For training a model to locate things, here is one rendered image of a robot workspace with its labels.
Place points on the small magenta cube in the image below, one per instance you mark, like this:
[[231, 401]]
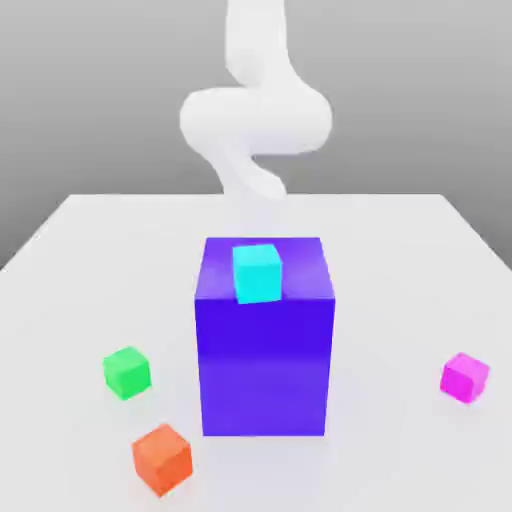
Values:
[[464, 378]]

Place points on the small green cube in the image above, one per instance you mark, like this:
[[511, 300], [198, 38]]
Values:
[[127, 374]]

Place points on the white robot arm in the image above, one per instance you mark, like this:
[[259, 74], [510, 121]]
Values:
[[256, 120]]

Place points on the small cyan cube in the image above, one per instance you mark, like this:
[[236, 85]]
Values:
[[258, 276]]

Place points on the large blue box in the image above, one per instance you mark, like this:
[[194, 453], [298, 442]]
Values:
[[264, 360]]

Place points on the small orange cube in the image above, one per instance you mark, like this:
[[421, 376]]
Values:
[[162, 460]]

